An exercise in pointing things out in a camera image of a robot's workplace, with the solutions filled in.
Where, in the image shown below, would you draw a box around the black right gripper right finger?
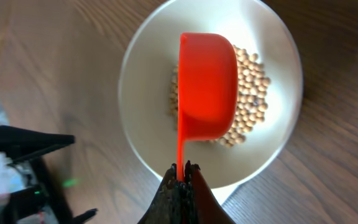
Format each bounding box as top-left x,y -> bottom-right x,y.
185,161 -> 235,224

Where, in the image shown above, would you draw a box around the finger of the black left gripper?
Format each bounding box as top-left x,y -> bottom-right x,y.
0,126 -> 75,164
4,159 -> 98,224

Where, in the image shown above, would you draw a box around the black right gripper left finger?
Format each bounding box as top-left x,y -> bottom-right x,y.
138,164 -> 185,224

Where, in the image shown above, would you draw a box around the red plastic measuring scoop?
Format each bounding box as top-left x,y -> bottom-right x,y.
177,32 -> 237,182

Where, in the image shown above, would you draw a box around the white digital kitchen scale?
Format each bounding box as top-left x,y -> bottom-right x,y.
211,184 -> 239,205

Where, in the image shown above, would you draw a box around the soybeans in bowl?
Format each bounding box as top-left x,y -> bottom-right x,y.
168,45 -> 272,149

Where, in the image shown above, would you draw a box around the white round bowl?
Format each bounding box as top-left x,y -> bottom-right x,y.
118,0 -> 304,190

